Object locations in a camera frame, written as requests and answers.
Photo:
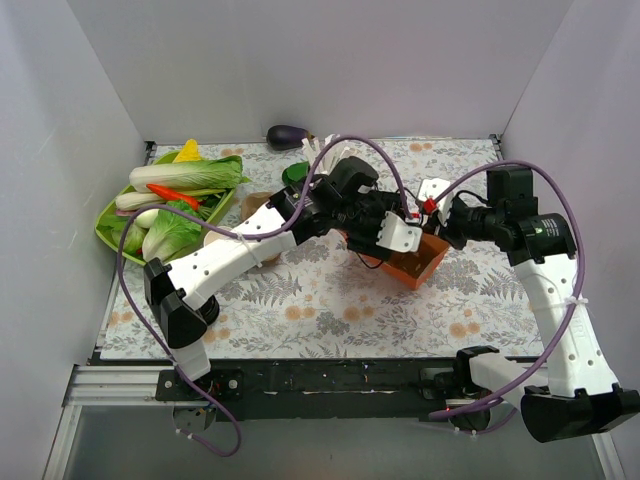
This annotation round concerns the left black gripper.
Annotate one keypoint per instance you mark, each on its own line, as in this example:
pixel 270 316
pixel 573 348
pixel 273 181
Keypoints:
pixel 370 220

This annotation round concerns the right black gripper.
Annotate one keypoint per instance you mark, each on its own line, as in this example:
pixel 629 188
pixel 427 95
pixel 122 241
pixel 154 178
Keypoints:
pixel 451 230

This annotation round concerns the orange paper bag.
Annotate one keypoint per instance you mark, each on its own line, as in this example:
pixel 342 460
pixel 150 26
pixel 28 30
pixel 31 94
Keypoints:
pixel 413 269

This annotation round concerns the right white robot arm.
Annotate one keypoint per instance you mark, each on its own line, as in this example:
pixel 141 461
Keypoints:
pixel 570 390

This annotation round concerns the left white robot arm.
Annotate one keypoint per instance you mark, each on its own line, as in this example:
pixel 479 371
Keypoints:
pixel 181 293

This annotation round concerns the green pepper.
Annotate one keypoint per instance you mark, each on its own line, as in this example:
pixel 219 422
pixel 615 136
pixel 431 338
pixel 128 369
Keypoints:
pixel 295 173

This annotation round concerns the floral table mat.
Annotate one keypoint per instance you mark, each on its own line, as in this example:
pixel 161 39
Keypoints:
pixel 320 301

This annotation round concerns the purple eggplant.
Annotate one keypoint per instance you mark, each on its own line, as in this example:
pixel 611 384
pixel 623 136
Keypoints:
pixel 285 137

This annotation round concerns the napa cabbage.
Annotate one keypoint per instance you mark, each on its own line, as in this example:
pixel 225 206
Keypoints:
pixel 225 173

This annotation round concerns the stack of paper cups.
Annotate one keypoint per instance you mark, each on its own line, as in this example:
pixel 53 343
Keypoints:
pixel 212 236

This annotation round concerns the red chili pepper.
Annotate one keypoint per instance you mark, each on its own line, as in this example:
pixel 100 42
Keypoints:
pixel 169 195

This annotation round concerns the yellow corn cob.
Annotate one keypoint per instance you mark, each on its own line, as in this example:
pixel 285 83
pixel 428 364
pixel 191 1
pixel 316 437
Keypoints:
pixel 188 153

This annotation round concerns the green lettuce leaf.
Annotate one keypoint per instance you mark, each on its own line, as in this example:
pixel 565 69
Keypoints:
pixel 169 234

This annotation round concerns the white radish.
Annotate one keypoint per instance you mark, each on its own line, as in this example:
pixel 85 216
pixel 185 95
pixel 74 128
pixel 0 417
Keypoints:
pixel 132 201

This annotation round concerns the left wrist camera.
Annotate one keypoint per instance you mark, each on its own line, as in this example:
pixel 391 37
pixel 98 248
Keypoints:
pixel 398 236

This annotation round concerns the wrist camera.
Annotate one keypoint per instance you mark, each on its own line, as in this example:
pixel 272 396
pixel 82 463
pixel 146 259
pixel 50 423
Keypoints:
pixel 432 200
pixel 398 236

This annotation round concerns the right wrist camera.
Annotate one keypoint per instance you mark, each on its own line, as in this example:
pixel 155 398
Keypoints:
pixel 432 200

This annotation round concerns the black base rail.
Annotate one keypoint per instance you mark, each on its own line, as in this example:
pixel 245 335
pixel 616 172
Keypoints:
pixel 452 394

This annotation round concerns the aluminium frame rail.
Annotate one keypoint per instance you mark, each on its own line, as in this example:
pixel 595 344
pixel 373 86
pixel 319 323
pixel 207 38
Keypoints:
pixel 100 385

